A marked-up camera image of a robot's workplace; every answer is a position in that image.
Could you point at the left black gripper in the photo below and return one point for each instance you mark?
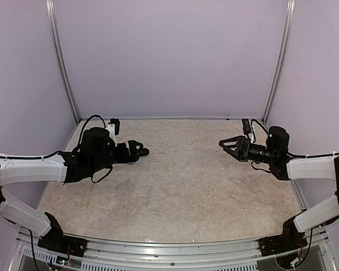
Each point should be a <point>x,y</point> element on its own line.
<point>134,155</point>

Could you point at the right aluminium frame post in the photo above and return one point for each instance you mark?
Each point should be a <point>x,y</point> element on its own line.
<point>281,58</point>

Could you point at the left aluminium frame post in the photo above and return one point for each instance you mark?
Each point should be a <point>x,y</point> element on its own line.
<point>54,30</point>

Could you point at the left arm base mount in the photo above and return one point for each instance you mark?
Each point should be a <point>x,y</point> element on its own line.
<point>65,244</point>

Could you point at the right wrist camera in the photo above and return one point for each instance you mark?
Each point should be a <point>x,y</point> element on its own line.
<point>248,130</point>

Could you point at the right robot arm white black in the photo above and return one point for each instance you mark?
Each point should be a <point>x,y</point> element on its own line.
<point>285,167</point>

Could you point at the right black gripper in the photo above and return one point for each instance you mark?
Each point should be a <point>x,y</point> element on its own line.
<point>240,153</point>

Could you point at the front aluminium rail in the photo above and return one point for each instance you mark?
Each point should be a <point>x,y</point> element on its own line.
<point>101,254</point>

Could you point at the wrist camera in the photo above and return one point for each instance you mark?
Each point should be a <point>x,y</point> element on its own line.
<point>248,130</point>
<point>113,127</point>

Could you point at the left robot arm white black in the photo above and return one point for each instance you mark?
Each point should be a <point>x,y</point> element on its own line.
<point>96,151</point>

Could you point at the aluminium frame post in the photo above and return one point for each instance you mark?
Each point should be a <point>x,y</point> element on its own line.
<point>281,58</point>
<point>54,30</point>

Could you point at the black earbud charging case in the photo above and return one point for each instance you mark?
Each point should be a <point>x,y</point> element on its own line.
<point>143,152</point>

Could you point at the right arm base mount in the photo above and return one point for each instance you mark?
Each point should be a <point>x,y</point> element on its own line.
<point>278,244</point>

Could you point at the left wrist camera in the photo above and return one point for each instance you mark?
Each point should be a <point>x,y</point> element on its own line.
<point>113,127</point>

